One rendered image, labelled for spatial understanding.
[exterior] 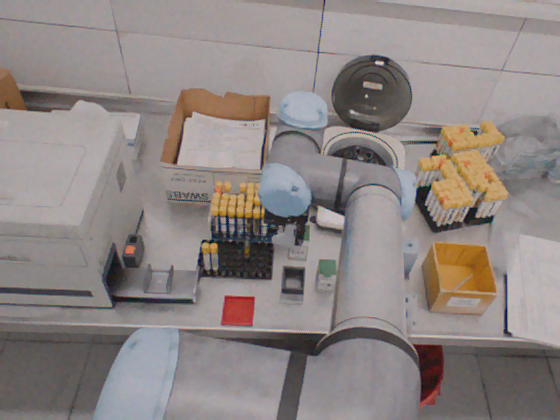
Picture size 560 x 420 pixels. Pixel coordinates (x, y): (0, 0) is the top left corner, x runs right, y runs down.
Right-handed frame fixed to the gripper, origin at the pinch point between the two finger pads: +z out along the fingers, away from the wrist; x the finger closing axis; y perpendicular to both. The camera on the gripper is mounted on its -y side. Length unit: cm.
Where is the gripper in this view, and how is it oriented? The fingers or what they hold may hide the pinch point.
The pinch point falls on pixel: (299, 238)
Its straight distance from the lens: 102.1
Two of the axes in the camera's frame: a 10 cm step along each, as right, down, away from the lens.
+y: -9.9, -1.0, -0.9
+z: -1.3, 6.6, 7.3
